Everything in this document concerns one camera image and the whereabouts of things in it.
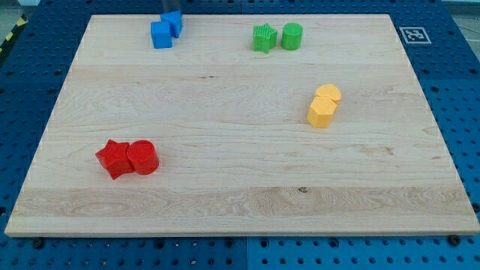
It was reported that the blue cube block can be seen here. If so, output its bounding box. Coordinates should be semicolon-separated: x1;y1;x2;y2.
150;21;173;49

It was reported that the blue triangular block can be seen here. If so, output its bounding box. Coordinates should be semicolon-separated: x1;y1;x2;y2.
160;10;183;38

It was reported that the wooden board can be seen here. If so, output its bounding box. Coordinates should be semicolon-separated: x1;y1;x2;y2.
5;14;479;238

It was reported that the yellow hexagon block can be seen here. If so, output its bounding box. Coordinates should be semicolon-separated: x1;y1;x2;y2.
307;97;338;128

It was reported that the red cylinder block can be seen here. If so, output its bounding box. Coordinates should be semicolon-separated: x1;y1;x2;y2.
127;140;161;175

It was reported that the yellow half-round block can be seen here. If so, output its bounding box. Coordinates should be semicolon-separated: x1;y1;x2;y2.
315;84;342;104

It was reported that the green star block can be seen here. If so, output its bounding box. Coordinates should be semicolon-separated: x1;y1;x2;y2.
252;23;278;54

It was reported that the green cylinder block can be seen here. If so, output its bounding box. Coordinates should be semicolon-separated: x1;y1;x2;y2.
281;22;303;50

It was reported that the red star block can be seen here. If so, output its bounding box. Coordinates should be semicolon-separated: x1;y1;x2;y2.
95;139;134;179

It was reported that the translucent pusher rod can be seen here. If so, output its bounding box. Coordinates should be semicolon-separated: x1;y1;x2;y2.
162;0;182;13

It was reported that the white fiducial marker tag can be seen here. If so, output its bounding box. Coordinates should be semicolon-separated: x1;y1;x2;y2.
399;26;431;44

